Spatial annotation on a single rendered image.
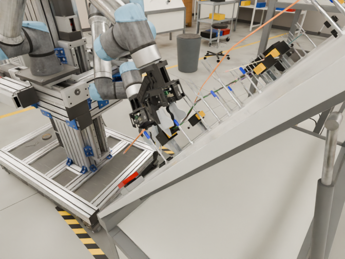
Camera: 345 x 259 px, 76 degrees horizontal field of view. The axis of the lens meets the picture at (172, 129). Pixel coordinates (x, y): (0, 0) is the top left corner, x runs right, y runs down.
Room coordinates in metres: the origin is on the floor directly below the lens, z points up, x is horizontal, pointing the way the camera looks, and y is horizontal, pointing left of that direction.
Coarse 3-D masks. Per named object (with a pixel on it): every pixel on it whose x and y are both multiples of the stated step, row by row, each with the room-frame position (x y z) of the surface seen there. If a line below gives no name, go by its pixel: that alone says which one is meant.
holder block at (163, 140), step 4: (160, 132) 0.55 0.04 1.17; (164, 132) 0.56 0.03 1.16; (156, 136) 0.57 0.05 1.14; (160, 136) 0.55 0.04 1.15; (164, 136) 0.54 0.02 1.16; (172, 136) 0.55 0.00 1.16; (160, 140) 0.56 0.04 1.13; (164, 140) 0.54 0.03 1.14; (168, 140) 0.53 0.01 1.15; (164, 144) 0.54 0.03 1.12
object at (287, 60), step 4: (280, 44) 0.93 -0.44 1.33; (284, 44) 0.94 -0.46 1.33; (292, 44) 0.98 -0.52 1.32; (272, 48) 0.92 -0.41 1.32; (276, 48) 0.91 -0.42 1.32; (280, 48) 0.91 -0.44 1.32; (284, 48) 0.92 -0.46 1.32; (288, 48) 0.92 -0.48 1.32; (268, 52) 0.93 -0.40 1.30; (280, 52) 0.89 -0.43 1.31; (284, 52) 0.90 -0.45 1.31; (284, 56) 0.91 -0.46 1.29; (284, 60) 0.92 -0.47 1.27; (288, 60) 0.90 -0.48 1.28; (288, 64) 0.90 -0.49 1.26; (292, 64) 0.89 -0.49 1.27; (288, 68) 0.89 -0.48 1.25
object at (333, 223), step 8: (344, 144) 0.91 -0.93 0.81; (344, 160) 0.60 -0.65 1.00; (344, 168) 0.56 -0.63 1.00; (336, 176) 0.55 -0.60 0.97; (344, 176) 0.52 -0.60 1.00; (336, 184) 0.49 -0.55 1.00; (344, 184) 0.49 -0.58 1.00; (336, 192) 0.46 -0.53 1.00; (344, 192) 0.46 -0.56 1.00; (336, 200) 0.42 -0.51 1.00; (344, 200) 0.42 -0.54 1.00; (336, 208) 0.40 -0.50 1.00; (336, 216) 0.37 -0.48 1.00; (336, 224) 0.35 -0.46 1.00; (328, 232) 0.32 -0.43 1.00; (328, 240) 0.30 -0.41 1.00; (328, 248) 0.28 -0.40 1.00; (328, 256) 0.26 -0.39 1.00
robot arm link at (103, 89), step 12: (96, 12) 1.04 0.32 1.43; (96, 24) 1.02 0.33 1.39; (108, 24) 1.06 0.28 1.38; (96, 36) 0.99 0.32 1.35; (96, 60) 0.92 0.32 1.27; (96, 72) 0.89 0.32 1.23; (108, 72) 0.90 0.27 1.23; (96, 84) 0.85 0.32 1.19; (108, 84) 0.86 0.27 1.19; (96, 96) 0.82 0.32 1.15; (108, 96) 0.83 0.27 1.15
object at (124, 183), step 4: (136, 172) 0.41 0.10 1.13; (132, 176) 0.40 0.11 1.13; (136, 176) 0.41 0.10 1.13; (124, 180) 0.39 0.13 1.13; (128, 180) 0.39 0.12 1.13; (132, 180) 0.40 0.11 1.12; (120, 184) 0.39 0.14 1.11; (124, 184) 0.38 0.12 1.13; (128, 184) 0.39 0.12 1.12; (120, 188) 0.39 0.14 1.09
